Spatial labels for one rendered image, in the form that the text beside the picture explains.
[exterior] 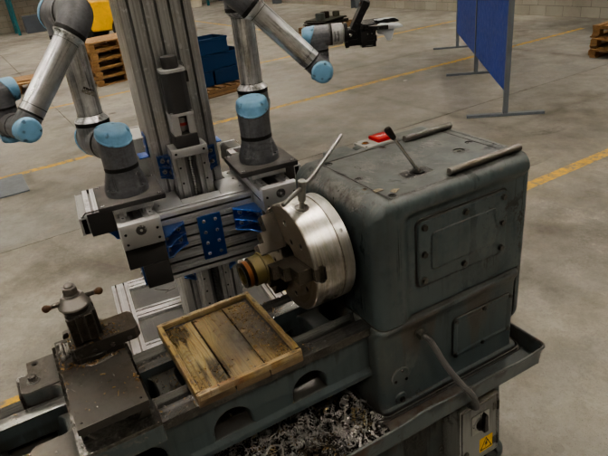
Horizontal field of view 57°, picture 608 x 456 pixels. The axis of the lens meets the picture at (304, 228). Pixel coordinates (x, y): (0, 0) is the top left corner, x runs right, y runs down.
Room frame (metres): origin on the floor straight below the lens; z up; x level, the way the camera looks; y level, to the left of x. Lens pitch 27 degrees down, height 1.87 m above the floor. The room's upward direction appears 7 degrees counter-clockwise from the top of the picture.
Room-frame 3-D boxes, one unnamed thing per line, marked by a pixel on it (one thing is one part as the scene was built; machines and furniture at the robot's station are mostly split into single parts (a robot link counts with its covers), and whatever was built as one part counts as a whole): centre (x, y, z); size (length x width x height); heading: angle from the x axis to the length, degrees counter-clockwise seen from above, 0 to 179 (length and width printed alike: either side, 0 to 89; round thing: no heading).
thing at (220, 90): (8.59, 1.17, 0.39); 1.20 x 0.80 x 0.79; 127
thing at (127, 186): (1.85, 0.60, 1.21); 0.15 x 0.15 x 0.10
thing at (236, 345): (1.29, 0.26, 0.89); 0.36 x 0.30 x 0.04; 27
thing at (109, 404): (1.15, 0.57, 0.95); 0.43 x 0.17 x 0.05; 27
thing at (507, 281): (1.61, -0.34, 0.43); 0.60 x 0.48 x 0.86; 117
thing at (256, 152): (2.02, 0.14, 1.21); 0.15 x 0.15 x 0.10
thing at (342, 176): (1.61, -0.34, 1.06); 0.59 x 0.48 x 0.39; 117
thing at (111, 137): (1.85, 0.60, 1.33); 0.13 x 0.12 x 0.14; 42
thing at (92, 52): (10.62, 3.04, 0.36); 1.26 x 0.86 x 0.73; 130
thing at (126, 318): (1.22, 0.57, 0.99); 0.20 x 0.10 x 0.05; 117
